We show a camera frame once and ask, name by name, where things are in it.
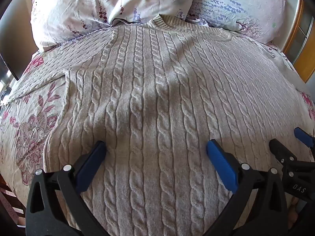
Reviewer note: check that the floral bed sheet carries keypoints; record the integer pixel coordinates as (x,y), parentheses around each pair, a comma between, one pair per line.
(29,127)

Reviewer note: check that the brown wooden frame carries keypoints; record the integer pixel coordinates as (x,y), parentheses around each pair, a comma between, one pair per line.
(9,209)

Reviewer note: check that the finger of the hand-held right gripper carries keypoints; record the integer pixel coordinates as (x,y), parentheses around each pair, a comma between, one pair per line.
(304,136)
(279,148)

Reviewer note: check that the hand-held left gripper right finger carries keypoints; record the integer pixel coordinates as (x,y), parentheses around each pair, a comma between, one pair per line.
(221,162)

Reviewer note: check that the dark flat panel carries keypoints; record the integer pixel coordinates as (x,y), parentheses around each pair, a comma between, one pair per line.
(8,65)

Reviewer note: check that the wooden cabinet with glass door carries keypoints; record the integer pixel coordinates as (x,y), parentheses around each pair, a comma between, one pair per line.
(299,41)

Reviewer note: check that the white floral pillow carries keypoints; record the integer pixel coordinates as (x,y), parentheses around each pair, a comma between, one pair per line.
(236,5)
(93,7)

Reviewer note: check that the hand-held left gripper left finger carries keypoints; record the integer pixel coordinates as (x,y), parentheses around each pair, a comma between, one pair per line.
(89,163)

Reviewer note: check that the person's right hand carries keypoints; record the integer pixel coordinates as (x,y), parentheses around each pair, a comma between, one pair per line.
(293,213)

